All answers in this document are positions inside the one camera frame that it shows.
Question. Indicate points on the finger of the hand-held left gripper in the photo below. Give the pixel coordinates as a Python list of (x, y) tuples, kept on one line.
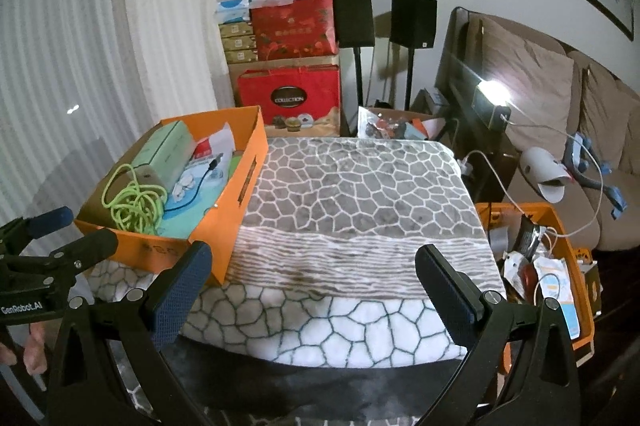
[(95, 246), (50, 217)]

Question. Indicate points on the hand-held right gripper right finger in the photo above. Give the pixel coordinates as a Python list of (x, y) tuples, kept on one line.
[(445, 296)]

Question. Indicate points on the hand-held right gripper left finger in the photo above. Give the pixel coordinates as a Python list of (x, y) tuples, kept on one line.
[(182, 296)]

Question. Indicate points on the teal wet wipes packet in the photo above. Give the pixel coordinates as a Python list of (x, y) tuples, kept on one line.
[(190, 213)]

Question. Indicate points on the white earphones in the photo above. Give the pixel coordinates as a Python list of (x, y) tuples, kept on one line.
[(182, 185)]

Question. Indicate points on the orange cardboard box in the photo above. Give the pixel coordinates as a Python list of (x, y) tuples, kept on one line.
[(240, 201)]

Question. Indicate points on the green tissue pack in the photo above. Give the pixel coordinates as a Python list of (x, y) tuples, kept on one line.
[(165, 146)]

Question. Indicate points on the red packet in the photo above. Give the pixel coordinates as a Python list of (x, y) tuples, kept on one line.
[(202, 150)]

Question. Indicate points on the white plastic packet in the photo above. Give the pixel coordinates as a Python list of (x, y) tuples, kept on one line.
[(220, 139)]

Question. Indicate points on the person's left hand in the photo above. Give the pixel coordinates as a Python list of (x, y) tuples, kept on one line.
[(35, 348)]

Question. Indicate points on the orange crate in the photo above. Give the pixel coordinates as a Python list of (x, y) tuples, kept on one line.
[(585, 331)]

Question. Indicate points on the grey white patterned blanket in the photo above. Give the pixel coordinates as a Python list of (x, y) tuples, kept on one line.
[(350, 186)]

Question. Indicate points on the white rounded device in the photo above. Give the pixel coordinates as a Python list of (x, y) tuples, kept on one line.
[(540, 166)]

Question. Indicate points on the white curtain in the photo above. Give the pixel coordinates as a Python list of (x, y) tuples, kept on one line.
[(75, 56)]

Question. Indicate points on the open box with packets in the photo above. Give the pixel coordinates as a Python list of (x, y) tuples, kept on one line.
[(385, 126)]

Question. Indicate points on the brown sofa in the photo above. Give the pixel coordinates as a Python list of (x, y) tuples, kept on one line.
[(620, 226)]

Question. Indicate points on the blue grey headset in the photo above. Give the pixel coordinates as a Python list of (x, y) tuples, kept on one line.
[(615, 198)]

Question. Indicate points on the grey box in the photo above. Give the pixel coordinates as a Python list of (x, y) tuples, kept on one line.
[(432, 99)]

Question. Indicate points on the bright lamp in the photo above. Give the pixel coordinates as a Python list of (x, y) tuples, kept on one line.
[(492, 94)]

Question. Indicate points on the black speaker stand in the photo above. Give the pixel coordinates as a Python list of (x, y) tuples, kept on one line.
[(358, 91), (409, 76)]

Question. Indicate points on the brown sofa cushion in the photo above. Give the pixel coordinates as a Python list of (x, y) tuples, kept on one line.
[(525, 71), (610, 116)]

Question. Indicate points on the blue tissue box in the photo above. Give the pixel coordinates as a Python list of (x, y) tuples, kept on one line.
[(232, 9)]

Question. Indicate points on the red gift box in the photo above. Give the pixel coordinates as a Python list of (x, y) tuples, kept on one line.
[(295, 26)]

